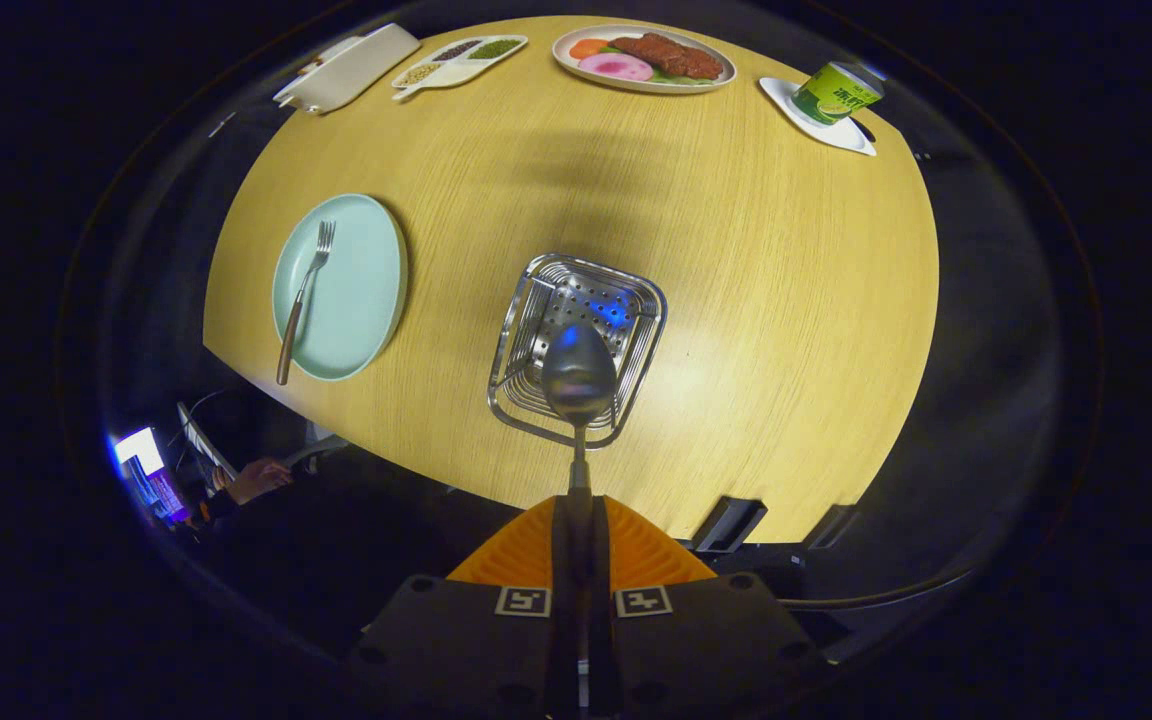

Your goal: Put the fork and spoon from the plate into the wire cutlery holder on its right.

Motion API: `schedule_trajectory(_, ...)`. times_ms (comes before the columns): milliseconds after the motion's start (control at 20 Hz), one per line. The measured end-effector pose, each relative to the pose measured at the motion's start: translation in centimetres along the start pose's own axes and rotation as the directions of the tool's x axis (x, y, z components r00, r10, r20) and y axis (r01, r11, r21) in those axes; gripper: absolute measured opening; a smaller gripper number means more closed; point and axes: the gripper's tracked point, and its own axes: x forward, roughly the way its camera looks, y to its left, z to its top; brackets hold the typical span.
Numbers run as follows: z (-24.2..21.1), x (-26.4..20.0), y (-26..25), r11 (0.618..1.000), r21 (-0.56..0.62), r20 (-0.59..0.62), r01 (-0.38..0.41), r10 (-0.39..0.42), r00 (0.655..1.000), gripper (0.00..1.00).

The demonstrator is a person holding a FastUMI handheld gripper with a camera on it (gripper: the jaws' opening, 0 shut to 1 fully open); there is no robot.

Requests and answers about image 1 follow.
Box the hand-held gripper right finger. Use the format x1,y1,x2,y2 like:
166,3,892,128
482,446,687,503
586,495,824,719

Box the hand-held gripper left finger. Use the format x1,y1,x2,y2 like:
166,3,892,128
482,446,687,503
349,495,579,719

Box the metal spoon with wooden handle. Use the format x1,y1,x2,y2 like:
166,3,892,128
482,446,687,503
541,322,618,521

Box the metal fork with wooden handle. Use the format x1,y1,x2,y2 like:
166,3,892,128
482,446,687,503
276,220,337,386

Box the light blue round plate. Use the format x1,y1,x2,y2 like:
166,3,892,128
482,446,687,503
272,193,409,382

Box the dark flat screen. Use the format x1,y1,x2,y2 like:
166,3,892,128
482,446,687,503
176,400,239,483

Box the white square saucer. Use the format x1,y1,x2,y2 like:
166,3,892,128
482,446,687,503
758,77,878,157

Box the pink ham slice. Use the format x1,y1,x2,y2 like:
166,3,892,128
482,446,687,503
578,52,655,83

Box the white divided dish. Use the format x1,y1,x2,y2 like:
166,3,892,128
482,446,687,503
391,35,529,102

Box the white oval food plate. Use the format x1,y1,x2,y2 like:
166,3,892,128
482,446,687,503
551,24,737,95

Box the brown meat piece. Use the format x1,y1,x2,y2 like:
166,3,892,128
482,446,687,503
611,32,725,81

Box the green label bottle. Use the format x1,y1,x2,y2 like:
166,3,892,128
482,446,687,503
791,60,885,127

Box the white toaster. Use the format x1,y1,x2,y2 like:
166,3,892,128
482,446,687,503
273,23,423,115

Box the metal wire basket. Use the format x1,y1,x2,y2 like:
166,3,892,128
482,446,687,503
487,253,668,450

